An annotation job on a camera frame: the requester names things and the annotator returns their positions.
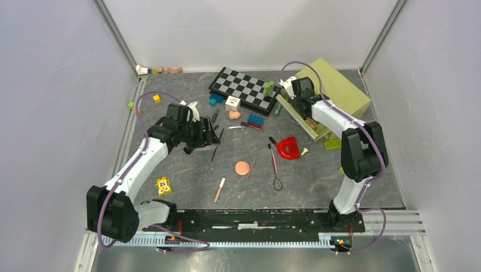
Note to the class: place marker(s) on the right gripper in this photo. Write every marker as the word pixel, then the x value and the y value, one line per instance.
pixel 293 100

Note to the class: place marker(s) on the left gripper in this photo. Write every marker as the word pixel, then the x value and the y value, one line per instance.
pixel 204 138

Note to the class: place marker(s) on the foundation bottle with grey cap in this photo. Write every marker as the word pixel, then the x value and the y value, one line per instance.
pixel 312 124

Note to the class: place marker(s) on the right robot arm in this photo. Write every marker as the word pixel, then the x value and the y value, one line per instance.
pixel 363 151

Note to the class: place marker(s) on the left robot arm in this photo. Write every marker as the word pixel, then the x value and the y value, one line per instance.
pixel 110 208

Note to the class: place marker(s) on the clear plastic wrapper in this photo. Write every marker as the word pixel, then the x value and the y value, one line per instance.
pixel 205 148

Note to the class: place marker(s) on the large black powder brush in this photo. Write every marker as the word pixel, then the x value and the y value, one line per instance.
pixel 188 150

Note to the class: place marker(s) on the dark red lip gloss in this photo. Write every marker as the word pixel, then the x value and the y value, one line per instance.
pixel 251 126

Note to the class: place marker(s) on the white cube box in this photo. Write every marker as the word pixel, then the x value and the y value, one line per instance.
pixel 232 104

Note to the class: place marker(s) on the green toy figure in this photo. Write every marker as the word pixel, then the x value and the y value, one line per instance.
pixel 268 88

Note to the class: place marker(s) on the green drawer cabinet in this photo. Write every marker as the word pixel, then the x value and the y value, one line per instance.
pixel 343 93

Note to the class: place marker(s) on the blue red toy brick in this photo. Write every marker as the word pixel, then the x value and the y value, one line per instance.
pixel 255 121

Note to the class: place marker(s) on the round peach powder puff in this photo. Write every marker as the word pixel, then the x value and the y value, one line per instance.
pixel 242 168

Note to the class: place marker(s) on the thin pink lip pencil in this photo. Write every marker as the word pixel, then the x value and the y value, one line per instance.
pixel 250 168

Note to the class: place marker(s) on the black white chessboard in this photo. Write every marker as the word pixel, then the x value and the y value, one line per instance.
pixel 247 88

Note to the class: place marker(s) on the white chess pawn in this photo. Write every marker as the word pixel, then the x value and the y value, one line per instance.
pixel 304 151

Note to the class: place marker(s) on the red toy magnet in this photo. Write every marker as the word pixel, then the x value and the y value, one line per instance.
pixel 288 148

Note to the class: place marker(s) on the lime green toy brick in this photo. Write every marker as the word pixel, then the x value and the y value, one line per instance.
pixel 332 144

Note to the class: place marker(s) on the yellow number toy block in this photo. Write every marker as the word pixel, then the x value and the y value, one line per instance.
pixel 163 186

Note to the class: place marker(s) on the small wooden cube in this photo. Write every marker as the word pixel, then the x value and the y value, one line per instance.
pixel 138 112

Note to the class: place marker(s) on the wooden blocks in corner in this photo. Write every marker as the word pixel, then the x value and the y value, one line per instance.
pixel 144 71

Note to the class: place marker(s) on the black wire loop tool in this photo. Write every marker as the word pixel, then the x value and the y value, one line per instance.
pixel 277 183

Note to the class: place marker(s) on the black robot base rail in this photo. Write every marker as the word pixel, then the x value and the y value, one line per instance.
pixel 265 225

